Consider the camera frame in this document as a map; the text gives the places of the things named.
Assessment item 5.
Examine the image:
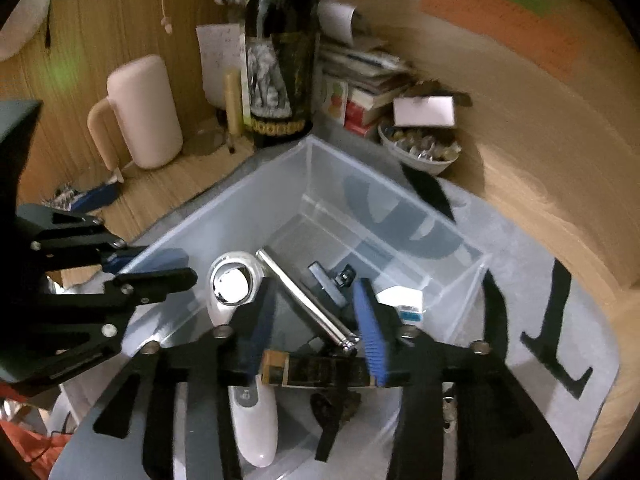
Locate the silver telescopic selfie stick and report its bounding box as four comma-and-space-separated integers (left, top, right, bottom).
255, 248, 359, 356

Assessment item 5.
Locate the white power adapter plug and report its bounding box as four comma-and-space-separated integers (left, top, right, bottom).
376, 285, 424, 328

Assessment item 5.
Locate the black gold perfume tube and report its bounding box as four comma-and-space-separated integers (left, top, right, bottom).
259, 350, 376, 389

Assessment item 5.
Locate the clear plastic storage bin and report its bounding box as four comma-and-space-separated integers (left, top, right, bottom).
64, 134, 494, 480

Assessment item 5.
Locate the white handheld massager device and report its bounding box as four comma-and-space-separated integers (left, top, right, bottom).
207, 252, 278, 468

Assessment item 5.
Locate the white bowl of trinkets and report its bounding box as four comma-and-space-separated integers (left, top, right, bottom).
378, 122, 462, 177

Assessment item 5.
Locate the white fluffy pompom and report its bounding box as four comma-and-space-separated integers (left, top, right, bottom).
0, 0, 51, 61

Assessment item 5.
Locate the small white card box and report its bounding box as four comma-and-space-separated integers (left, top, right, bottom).
393, 96, 456, 128

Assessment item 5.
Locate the stack of books and papers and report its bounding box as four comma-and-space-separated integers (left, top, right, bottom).
314, 4, 417, 139

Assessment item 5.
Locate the white paper note sheet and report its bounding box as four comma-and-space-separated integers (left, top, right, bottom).
195, 24, 243, 108

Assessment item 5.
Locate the dark wine bottle elephant label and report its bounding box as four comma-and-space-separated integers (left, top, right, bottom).
245, 0, 319, 148

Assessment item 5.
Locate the orange sticky note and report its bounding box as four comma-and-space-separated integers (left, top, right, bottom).
420, 0, 582, 80

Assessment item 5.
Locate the pink mug with handle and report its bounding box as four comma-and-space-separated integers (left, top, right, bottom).
87, 54, 183, 171

